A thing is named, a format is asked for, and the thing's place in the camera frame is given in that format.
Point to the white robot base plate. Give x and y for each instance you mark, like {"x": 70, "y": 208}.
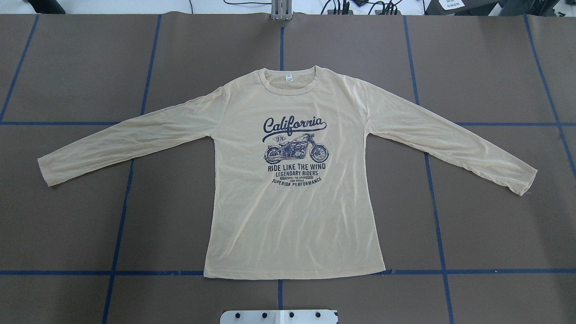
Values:
{"x": 307, "y": 316}

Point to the aluminium frame post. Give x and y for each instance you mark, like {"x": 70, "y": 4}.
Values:
{"x": 281, "y": 10}

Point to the beige long-sleeve printed shirt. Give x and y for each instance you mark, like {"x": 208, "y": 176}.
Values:
{"x": 291, "y": 197}

